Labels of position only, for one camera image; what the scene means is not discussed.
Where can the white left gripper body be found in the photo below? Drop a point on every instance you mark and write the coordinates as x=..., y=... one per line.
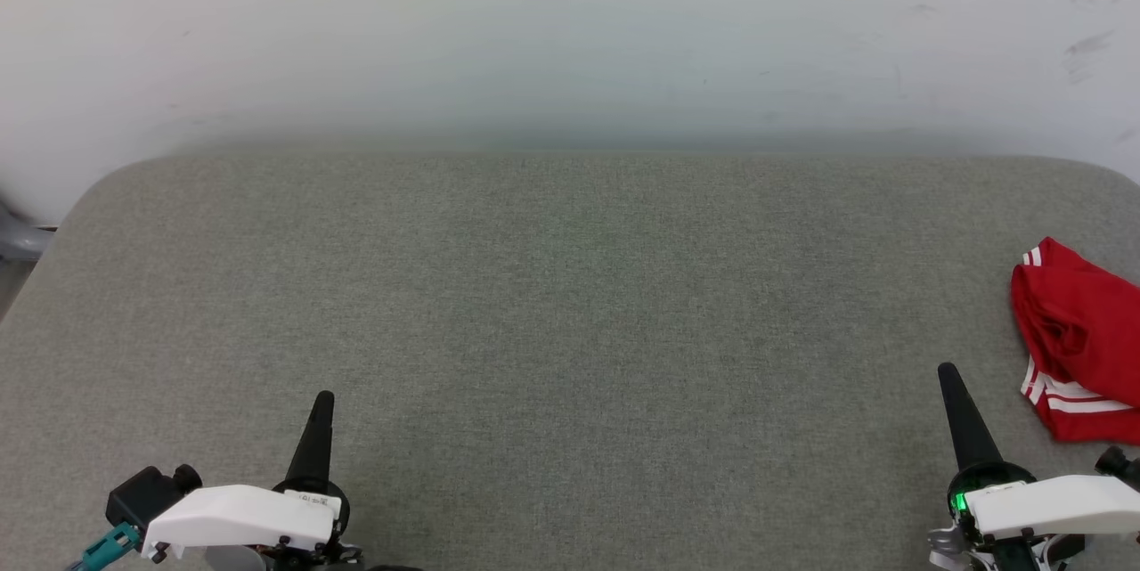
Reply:
x=240, y=517

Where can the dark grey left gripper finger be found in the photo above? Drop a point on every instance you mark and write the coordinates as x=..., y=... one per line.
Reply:
x=313, y=446

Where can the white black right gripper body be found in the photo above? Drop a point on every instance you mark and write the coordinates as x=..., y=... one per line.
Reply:
x=1060, y=504

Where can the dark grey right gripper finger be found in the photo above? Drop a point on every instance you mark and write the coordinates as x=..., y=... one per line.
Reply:
x=966, y=428

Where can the red white Bulls jersey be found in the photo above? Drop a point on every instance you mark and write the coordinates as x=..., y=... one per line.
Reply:
x=1087, y=330

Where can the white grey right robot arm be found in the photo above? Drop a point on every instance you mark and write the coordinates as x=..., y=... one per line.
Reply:
x=1015, y=558

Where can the grey curved furniture part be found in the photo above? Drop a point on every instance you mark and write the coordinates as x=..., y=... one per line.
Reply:
x=18, y=241

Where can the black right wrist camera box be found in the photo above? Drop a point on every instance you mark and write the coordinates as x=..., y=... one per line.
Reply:
x=1119, y=464

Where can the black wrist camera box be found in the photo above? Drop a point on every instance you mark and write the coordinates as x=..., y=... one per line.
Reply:
x=147, y=493
x=1119, y=464

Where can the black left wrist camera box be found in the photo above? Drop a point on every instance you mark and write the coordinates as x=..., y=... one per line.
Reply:
x=147, y=493

